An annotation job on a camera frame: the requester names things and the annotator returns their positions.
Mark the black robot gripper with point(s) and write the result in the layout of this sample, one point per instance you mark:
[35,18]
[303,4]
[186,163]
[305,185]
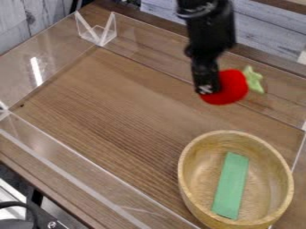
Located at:
[211,35]

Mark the red plush strawberry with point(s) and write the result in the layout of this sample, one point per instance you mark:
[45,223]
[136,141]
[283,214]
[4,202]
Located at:
[235,84]

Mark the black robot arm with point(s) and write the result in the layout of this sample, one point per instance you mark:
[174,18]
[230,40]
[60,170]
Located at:
[211,35]

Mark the wooden bowl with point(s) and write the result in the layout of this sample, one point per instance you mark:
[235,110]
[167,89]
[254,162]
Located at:
[268,187]

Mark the green rectangular block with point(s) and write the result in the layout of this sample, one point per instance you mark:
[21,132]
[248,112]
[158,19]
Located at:
[227,199]

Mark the clear acrylic tray enclosure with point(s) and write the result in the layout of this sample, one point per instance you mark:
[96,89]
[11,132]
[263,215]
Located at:
[99,118]

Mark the clear acrylic corner bracket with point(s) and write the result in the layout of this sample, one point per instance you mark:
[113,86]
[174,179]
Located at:
[97,35]

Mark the black metal table frame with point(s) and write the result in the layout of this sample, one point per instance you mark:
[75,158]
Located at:
[25,208]

